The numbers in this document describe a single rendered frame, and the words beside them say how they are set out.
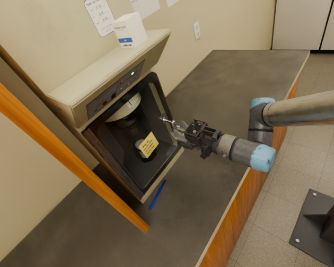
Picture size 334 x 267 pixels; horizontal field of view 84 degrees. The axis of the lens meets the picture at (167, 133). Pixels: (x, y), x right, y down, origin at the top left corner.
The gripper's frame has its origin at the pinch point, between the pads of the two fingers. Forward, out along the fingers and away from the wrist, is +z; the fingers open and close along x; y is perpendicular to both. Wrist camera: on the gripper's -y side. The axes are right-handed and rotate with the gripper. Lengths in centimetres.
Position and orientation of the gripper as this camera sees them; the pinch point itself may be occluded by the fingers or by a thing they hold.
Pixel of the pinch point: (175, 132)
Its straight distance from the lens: 73.9
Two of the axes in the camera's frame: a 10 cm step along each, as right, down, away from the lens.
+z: -7.5, -2.7, 6.0
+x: -5.8, 7.1, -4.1
